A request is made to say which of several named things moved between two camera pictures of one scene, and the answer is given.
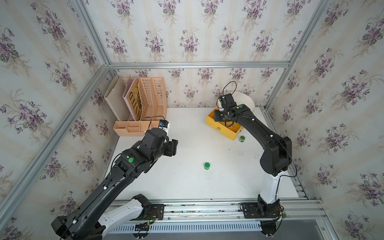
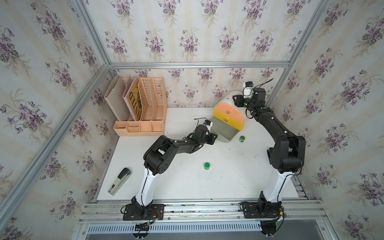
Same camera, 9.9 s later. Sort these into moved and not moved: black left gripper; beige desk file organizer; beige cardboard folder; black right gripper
Moved: black left gripper; black right gripper
Not moved: beige desk file organizer; beige cardboard folder
